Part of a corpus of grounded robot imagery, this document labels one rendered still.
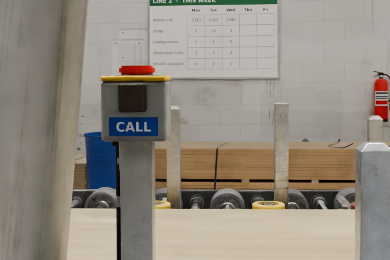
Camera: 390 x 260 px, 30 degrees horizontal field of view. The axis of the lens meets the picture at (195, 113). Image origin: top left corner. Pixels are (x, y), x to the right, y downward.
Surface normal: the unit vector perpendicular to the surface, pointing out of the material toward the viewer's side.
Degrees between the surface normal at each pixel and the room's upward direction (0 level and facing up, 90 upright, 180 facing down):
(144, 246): 90
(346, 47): 90
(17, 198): 91
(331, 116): 90
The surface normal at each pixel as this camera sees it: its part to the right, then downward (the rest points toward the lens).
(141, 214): -0.04, 0.05
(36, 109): 0.72, 0.07
